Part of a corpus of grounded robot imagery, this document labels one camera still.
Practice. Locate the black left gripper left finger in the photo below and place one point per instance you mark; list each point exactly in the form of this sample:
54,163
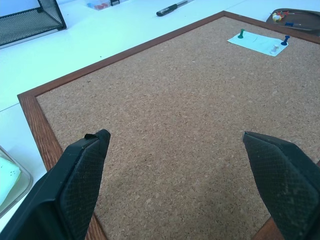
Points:
62,197

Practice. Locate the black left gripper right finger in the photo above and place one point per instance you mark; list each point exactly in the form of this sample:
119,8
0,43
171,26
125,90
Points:
282,180

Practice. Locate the wood-framed cork board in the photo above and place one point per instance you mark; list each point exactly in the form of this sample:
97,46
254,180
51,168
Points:
175,112

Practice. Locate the blue push pin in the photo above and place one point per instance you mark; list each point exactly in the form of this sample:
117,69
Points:
289,24
285,40

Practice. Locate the white paper note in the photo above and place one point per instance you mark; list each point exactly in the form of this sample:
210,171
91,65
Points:
257,42

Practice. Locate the green push pin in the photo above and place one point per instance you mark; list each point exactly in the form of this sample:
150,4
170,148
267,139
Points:
241,33

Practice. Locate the red plastic toy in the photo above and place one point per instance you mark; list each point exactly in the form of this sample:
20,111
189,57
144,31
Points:
283,12

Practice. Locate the small box of red pins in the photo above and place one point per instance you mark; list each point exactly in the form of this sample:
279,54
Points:
98,5

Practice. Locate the clear plastic container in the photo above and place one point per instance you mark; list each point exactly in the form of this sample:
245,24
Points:
12,182

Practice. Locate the light green paper sheet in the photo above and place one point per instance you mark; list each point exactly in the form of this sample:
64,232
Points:
7,175

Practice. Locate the brown wooden tray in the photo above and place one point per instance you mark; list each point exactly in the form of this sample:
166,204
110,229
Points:
302,21

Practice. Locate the black binder clip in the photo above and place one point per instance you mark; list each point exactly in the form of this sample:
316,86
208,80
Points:
115,2

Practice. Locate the black marker pen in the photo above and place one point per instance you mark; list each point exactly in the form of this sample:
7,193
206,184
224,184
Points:
170,8

